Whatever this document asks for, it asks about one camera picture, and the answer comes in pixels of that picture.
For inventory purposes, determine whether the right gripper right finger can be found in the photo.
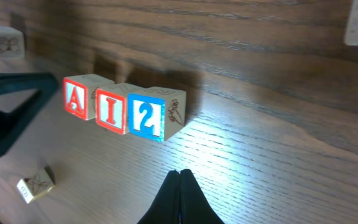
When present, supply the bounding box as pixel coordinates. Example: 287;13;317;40
180;169;224;224

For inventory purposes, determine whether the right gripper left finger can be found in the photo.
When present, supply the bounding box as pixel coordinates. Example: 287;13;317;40
138;170;180;224

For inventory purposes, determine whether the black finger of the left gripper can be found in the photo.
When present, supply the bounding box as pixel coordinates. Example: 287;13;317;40
0;72;60;166

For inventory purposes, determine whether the red letter A block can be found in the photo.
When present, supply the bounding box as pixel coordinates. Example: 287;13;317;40
63;73;115;121

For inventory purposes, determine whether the blue number 2 block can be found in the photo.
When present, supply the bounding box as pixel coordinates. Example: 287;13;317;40
127;86;186;142

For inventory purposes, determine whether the red letter I block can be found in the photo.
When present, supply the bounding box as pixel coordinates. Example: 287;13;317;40
96;83;143;134

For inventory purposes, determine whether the plain wooden block left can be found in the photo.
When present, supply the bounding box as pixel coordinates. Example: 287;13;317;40
17;169;55;203

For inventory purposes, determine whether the green R block left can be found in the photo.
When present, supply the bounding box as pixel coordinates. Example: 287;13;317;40
0;26;25;59

